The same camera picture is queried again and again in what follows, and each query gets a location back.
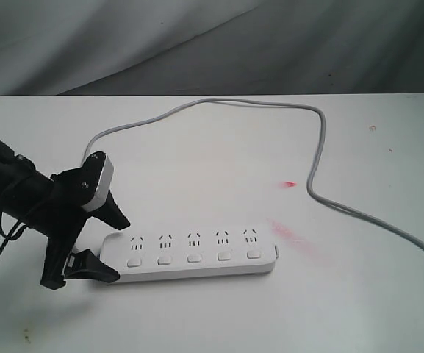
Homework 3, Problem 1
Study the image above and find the white five-outlet power strip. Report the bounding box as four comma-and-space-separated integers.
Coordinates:
100, 224, 279, 283

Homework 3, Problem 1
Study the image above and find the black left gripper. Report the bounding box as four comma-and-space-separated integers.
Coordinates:
40, 167, 130, 290

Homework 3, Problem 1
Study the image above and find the grey backdrop cloth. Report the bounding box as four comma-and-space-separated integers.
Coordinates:
0, 1, 424, 96

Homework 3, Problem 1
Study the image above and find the grey power cable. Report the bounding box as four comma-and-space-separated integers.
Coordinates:
82, 96, 424, 269

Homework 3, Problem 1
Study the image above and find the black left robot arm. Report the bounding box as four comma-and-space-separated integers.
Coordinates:
0, 140, 130, 290

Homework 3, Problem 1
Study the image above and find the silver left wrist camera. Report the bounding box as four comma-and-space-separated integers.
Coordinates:
81, 151, 114, 212

